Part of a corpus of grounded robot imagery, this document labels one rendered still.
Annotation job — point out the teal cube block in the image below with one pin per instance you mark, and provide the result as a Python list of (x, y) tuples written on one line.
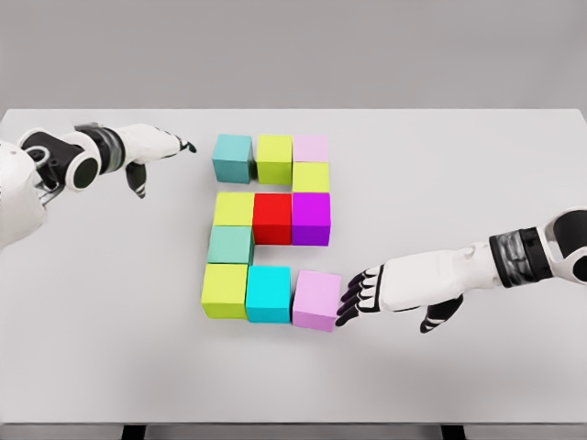
[(231, 158)]

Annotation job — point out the purple cube block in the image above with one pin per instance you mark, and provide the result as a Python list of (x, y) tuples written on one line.
[(311, 219)]

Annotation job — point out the yellow-green cube block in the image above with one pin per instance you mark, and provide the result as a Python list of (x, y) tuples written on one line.
[(223, 291), (274, 158), (311, 177), (233, 208)]

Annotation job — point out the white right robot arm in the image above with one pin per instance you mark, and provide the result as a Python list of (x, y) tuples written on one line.
[(518, 259)]

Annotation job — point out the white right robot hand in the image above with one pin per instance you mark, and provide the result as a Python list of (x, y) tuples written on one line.
[(403, 289)]

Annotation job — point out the mint green cube block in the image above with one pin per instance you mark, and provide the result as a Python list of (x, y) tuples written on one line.
[(229, 244)]

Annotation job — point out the cyan cube block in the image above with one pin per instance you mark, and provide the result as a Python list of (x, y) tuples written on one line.
[(269, 293)]

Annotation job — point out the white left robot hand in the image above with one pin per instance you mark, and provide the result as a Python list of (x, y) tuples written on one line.
[(153, 143)]

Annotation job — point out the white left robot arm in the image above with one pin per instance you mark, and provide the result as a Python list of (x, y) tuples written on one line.
[(55, 156)]

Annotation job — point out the red cube block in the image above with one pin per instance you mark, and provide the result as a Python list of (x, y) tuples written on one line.
[(272, 217)]

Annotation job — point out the light pink cube block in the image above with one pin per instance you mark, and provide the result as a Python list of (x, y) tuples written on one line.
[(315, 299), (310, 147)]

